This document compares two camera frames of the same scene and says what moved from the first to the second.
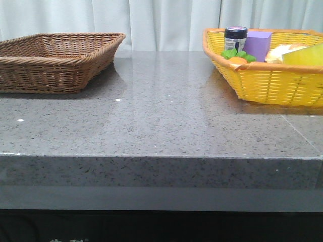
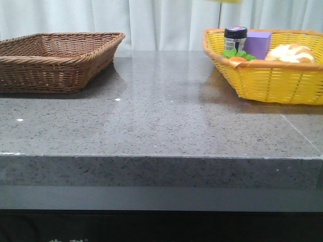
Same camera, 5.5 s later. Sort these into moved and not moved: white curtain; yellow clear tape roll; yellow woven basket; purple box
Moved: yellow clear tape roll
Not moved: yellow woven basket; white curtain; purple box
